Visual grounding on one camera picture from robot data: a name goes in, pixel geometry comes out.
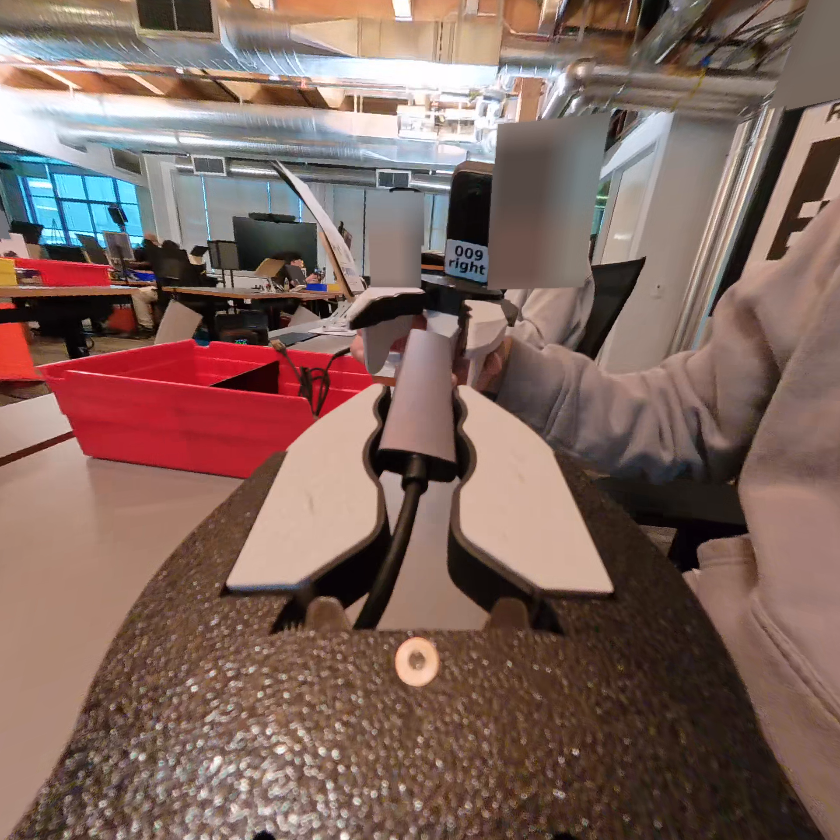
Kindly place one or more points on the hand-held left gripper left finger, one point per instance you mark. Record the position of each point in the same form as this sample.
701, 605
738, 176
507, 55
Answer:
308, 505

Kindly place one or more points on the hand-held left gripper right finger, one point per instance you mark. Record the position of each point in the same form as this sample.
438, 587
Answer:
525, 512

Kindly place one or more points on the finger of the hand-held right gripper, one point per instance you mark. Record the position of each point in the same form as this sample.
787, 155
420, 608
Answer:
482, 334
384, 348

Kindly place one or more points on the grey usb hub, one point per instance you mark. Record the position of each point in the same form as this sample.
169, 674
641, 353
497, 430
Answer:
420, 407

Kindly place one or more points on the red plastic bin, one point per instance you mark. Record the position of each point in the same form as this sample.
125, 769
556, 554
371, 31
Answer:
164, 420

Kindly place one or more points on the grey desk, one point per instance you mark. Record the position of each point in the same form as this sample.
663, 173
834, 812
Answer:
98, 525

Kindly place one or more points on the person's right hand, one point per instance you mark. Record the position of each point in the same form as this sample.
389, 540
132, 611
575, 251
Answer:
492, 374

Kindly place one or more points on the document stand with sheets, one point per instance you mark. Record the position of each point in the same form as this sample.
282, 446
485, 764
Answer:
321, 236

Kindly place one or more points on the black monitor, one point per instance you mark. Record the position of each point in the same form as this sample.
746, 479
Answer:
275, 243

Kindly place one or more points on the person's grey sweatshirt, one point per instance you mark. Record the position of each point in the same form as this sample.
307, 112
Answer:
787, 623

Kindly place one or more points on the orange traffic cone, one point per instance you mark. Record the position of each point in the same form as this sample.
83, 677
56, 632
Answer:
16, 348

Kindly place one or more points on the red storage bin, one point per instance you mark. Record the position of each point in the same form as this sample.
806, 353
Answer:
59, 272

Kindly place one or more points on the black and white marker poster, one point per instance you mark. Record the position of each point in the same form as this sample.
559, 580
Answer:
804, 190

